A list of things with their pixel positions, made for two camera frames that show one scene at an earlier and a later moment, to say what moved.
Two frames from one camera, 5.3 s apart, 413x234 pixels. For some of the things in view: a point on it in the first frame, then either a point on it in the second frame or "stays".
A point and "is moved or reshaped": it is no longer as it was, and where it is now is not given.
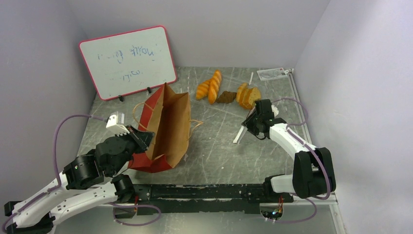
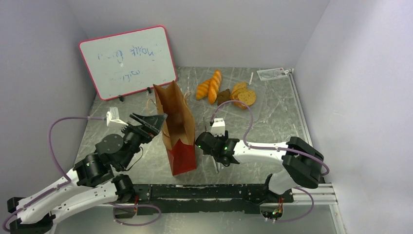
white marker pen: [252, 73] stays
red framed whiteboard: [126, 63] stays
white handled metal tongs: [240, 134] -> [217, 166]
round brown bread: [226, 97] stays
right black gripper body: [253, 122] -> [218, 155]
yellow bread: [241, 89] is moved or reshaped
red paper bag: [167, 115] is moved or reshaped
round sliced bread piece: [244, 101] -> [234, 96]
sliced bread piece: [254, 94] is moved or reshaped
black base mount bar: [173, 199] stays
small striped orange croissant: [202, 90] stays
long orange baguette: [214, 87] stays
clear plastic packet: [270, 73] stays
